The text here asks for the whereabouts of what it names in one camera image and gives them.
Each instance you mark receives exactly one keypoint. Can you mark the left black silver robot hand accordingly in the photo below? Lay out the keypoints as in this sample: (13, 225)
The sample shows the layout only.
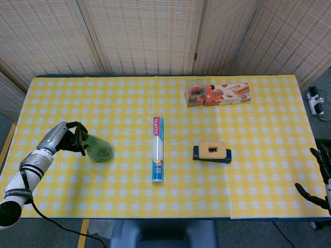
(53, 137)

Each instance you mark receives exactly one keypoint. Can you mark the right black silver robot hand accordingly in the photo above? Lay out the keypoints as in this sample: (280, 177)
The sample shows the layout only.
(327, 170)

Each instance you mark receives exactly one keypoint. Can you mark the green spray bottle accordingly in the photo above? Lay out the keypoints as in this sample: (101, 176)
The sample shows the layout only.
(99, 148)

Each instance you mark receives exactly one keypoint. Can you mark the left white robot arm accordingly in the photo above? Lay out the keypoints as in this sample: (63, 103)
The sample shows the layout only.
(26, 180)

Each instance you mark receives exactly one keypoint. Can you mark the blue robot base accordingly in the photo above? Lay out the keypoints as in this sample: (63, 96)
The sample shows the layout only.
(163, 233)

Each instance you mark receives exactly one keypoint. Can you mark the white power strip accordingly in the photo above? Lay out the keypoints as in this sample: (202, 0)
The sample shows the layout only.
(314, 102)

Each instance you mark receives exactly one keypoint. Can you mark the woven folding screen panel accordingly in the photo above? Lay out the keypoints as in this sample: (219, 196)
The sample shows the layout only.
(147, 36)
(222, 36)
(44, 38)
(292, 38)

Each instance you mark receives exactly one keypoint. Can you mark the white plastic sheet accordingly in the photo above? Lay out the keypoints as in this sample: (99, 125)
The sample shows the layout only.
(99, 230)

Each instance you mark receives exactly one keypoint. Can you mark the yellow blue sponge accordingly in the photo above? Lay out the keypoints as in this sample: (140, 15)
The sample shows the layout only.
(222, 158)

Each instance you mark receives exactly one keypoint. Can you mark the plastic wrap roll box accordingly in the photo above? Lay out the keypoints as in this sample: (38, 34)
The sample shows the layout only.
(158, 155)

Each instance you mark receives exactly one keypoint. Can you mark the yellow sponge with hole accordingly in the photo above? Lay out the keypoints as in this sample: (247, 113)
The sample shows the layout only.
(204, 148)

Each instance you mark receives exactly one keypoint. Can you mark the orange snack box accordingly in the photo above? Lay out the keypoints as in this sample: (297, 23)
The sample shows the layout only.
(227, 94)

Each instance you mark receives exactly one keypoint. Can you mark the yellow checked tablecloth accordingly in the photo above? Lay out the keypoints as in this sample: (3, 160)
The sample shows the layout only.
(165, 199)

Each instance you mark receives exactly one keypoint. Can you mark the clear plastic snack box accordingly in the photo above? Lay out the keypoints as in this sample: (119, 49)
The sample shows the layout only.
(195, 94)

